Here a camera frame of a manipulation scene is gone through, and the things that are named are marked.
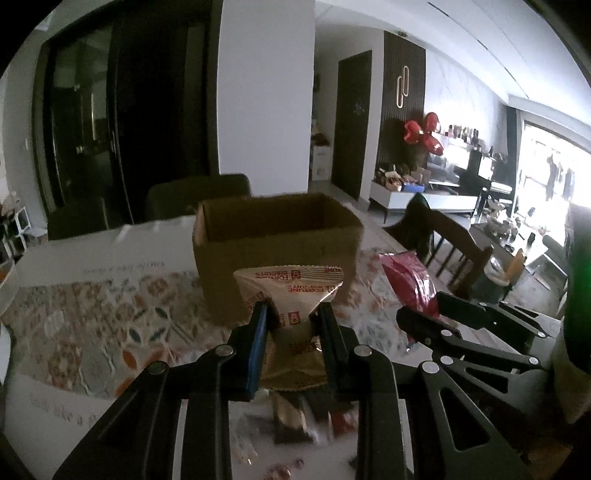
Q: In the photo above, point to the beige fortune biscuits bag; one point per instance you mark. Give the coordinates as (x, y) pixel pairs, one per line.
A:
(293, 359)

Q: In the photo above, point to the patterned floral table mat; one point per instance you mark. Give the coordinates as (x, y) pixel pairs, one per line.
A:
(94, 338)

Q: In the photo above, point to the purple foil candy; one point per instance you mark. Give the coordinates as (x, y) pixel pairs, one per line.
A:
(284, 471)

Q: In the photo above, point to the black snack bar wrapper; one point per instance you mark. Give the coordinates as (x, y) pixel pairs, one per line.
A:
(289, 423)

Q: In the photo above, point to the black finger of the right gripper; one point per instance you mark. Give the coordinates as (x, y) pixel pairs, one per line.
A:
(497, 320)

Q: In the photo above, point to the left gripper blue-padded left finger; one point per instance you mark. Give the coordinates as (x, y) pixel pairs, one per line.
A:
(170, 414)

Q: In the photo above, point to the dark wooden chair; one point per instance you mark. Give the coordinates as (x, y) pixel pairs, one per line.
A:
(436, 237)

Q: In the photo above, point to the red snack bag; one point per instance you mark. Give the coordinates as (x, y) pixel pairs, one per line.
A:
(411, 282)

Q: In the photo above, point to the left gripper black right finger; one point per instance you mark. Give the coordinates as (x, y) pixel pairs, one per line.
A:
(359, 373)

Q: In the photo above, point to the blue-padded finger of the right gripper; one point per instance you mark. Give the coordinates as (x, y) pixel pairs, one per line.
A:
(443, 339)

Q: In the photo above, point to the white wrapped snack bar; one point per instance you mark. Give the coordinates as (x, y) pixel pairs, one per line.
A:
(242, 435)

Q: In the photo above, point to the red balloon dog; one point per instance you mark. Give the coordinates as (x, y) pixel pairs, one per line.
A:
(416, 133)

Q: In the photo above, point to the brown cardboard box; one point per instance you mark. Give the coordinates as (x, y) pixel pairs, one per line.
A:
(245, 232)

